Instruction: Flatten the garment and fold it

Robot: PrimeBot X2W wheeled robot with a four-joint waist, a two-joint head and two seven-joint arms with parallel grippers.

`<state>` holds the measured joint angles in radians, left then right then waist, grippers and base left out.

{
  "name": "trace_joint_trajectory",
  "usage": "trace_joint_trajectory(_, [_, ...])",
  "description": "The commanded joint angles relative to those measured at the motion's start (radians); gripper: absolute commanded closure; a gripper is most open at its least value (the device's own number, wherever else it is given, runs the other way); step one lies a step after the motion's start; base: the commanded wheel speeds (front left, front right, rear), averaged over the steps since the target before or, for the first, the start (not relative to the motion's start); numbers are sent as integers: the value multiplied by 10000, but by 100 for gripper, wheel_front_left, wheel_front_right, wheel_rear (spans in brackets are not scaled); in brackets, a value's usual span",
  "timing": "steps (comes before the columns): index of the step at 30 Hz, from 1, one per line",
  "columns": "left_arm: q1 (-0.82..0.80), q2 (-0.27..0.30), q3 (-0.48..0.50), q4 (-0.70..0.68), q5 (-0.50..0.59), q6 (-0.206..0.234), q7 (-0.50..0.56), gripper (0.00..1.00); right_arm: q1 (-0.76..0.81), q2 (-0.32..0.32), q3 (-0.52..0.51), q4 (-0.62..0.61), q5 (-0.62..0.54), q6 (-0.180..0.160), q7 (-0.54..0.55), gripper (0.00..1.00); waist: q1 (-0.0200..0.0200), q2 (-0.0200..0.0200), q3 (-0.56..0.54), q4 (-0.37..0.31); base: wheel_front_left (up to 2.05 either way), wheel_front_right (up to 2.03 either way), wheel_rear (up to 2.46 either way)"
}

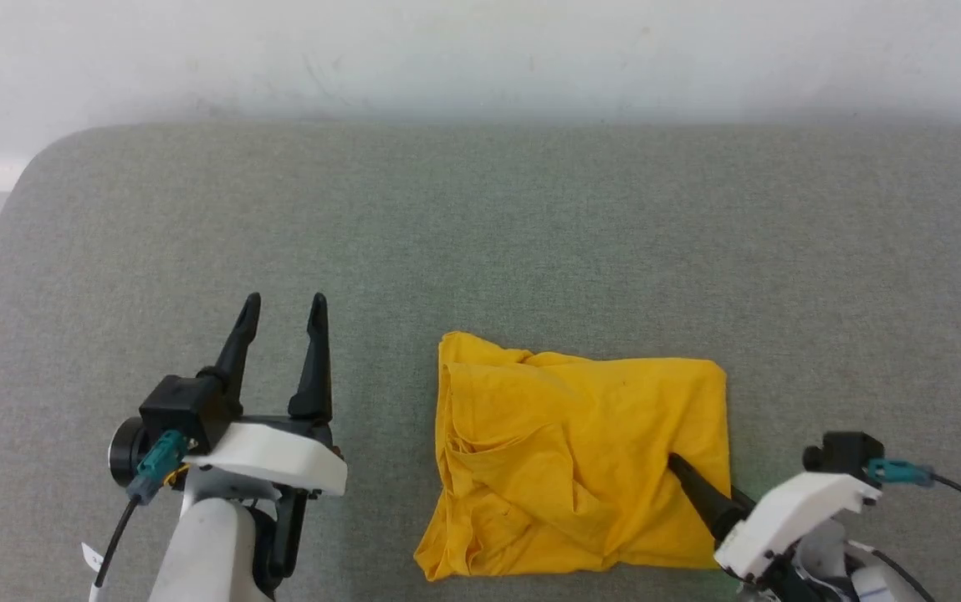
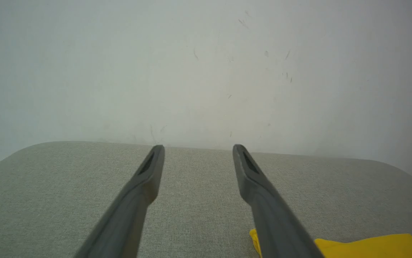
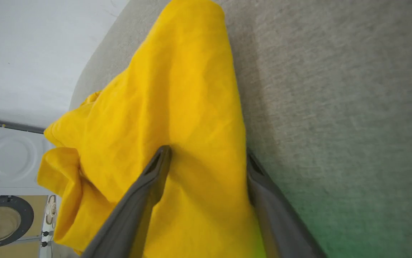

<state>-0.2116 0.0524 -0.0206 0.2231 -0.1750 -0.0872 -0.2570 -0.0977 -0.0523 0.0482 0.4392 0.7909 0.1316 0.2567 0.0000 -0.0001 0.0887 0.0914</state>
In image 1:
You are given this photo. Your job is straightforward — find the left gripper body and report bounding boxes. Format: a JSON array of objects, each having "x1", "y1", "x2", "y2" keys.
[{"x1": 187, "y1": 421, "x2": 348, "y2": 579}]

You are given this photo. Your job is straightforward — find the yellow garment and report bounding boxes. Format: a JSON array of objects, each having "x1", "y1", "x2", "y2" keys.
[{"x1": 413, "y1": 331, "x2": 733, "y2": 583}]

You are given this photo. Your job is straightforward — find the black cable with teal plug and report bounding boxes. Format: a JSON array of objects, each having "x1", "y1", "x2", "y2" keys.
[
  {"x1": 867, "y1": 458, "x2": 961, "y2": 522},
  {"x1": 94, "y1": 431, "x2": 190, "y2": 590}
]

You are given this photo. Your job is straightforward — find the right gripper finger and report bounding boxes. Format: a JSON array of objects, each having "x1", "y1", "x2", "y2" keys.
[{"x1": 668, "y1": 453, "x2": 755, "y2": 540}]

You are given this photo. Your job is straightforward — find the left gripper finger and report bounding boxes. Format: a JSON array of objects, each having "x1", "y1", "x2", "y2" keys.
[
  {"x1": 200, "y1": 293, "x2": 262, "y2": 402},
  {"x1": 289, "y1": 293, "x2": 333, "y2": 419}
]

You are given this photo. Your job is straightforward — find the thin black cable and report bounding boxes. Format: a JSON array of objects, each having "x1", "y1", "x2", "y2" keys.
[{"x1": 852, "y1": 542, "x2": 941, "y2": 602}]

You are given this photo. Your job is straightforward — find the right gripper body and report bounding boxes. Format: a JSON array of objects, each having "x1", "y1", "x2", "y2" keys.
[{"x1": 714, "y1": 472, "x2": 882, "y2": 583}]

